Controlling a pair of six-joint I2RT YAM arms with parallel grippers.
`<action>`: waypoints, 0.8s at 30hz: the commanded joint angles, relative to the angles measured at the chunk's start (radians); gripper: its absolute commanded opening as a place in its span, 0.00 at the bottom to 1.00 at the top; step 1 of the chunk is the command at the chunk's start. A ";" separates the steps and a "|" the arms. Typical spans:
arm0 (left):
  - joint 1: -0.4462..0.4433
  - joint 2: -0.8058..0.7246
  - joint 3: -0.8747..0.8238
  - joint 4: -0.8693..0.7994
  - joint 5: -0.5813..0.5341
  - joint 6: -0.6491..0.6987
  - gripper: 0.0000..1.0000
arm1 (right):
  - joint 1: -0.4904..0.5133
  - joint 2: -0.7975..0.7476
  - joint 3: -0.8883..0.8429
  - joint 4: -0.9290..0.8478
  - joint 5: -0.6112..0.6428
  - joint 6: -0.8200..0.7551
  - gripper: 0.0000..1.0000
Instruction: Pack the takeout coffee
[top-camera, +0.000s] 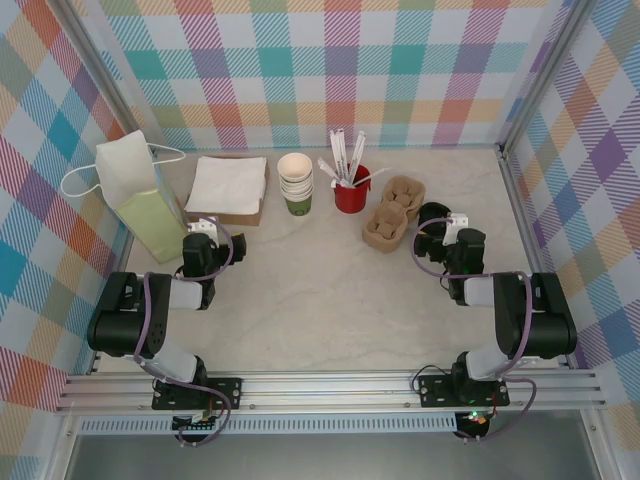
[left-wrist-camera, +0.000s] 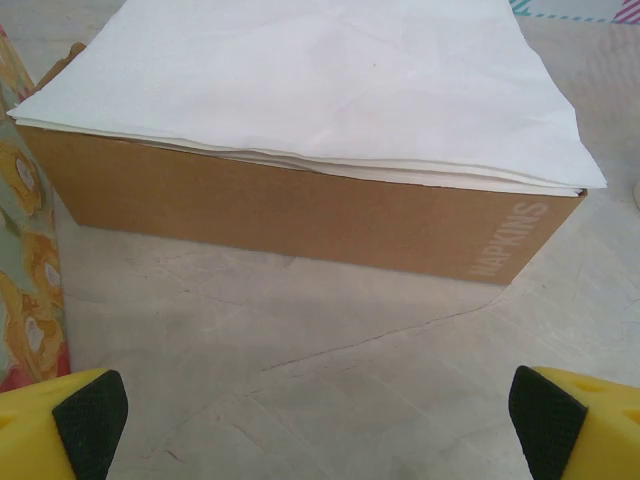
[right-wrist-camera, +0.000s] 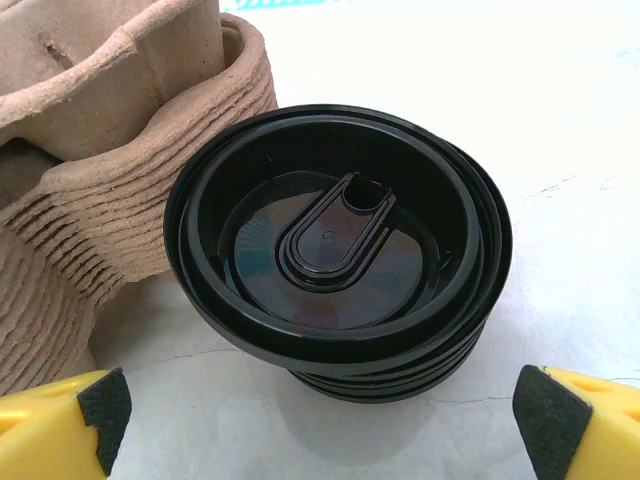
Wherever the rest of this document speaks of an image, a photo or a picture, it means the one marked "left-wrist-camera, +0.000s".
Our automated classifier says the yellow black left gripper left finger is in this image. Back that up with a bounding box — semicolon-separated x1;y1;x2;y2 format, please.
0;368;129;480

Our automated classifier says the stack of white napkins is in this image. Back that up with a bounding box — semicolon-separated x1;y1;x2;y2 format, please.
5;0;609;197

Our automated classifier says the floral green paper gift bag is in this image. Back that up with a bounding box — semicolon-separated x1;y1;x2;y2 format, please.
0;23;75;396

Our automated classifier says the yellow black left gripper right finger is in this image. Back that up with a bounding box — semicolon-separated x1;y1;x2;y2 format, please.
507;364;640;480

